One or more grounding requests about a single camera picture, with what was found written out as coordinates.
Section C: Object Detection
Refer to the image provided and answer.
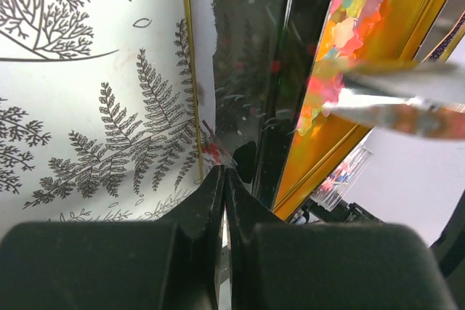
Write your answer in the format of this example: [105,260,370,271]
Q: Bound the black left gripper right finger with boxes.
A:
[224,169,456,309]

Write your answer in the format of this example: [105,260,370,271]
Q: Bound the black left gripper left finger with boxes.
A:
[1,166,225,309]

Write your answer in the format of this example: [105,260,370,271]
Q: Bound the silver metal scoop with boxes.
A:
[314,58,464,141]

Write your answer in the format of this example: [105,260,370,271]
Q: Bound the tin with gummy candies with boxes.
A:
[194,0,464,219]

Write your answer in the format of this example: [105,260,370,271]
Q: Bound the floral tablecloth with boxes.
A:
[1,0,203,232]

